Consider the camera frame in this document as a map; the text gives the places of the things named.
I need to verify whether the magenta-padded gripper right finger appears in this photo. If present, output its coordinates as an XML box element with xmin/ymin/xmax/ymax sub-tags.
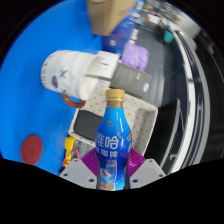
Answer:
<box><xmin>127</xmin><ymin>148</ymin><xmax>167</xmax><ymax>190</ymax></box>

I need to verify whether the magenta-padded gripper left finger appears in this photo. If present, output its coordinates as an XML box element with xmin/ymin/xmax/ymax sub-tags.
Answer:
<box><xmin>58</xmin><ymin>148</ymin><xmax>100</xmax><ymax>190</ymax></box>

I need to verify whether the blue drink bottle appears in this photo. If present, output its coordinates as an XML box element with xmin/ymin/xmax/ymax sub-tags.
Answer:
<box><xmin>95</xmin><ymin>88</ymin><xmax>133</xmax><ymax>191</ymax></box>

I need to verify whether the yellow multimeter with red leads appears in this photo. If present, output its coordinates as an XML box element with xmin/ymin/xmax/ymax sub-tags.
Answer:
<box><xmin>62</xmin><ymin>135</ymin><xmax>88</xmax><ymax>169</ymax></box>

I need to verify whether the black pouch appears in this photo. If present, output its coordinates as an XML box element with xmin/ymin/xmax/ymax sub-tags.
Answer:
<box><xmin>73</xmin><ymin>109</ymin><xmax>104</xmax><ymax>143</ymax></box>

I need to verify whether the flat round red coaster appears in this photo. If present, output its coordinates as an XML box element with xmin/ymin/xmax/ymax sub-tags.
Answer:
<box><xmin>20</xmin><ymin>134</ymin><xmax>44</xmax><ymax>166</ymax></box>

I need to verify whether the white perforated tray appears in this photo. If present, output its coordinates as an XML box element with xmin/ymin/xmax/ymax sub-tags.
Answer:
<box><xmin>68</xmin><ymin>85</ymin><xmax>159</xmax><ymax>158</ymax></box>

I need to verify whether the dark grey upright box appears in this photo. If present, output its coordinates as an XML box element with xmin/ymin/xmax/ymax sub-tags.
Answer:
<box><xmin>109</xmin><ymin>61</ymin><xmax>154</xmax><ymax>100</ymax></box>

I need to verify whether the white box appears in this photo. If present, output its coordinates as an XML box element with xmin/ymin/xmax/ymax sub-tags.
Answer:
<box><xmin>94</xmin><ymin>50</ymin><xmax>120</xmax><ymax>81</ymax></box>

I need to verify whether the purple plastic bag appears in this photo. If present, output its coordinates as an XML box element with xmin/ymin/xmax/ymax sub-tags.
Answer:
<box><xmin>120</xmin><ymin>42</ymin><xmax>150</xmax><ymax>73</ymax></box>

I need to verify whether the dark blue box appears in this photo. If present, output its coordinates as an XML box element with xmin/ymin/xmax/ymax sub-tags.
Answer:
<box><xmin>101</xmin><ymin>19</ymin><xmax>141</xmax><ymax>54</ymax></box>

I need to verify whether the teal object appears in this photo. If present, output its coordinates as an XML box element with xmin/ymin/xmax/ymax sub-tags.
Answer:
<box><xmin>162</xmin><ymin>29</ymin><xmax>175</xmax><ymax>44</ymax></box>

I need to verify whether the brown cardboard box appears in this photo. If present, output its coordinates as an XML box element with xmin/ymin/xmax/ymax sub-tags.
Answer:
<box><xmin>86</xmin><ymin>0</ymin><xmax>138</xmax><ymax>37</ymax></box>

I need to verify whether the dark wall shelf unit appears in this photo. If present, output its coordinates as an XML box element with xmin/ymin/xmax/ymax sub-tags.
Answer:
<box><xmin>156</xmin><ymin>19</ymin><xmax>214</xmax><ymax>174</ymax></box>

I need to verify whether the white mug with brown handle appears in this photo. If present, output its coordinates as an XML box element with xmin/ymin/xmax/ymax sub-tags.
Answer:
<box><xmin>40</xmin><ymin>49</ymin><xmax>101</xmax><ymax>109</ymax></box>

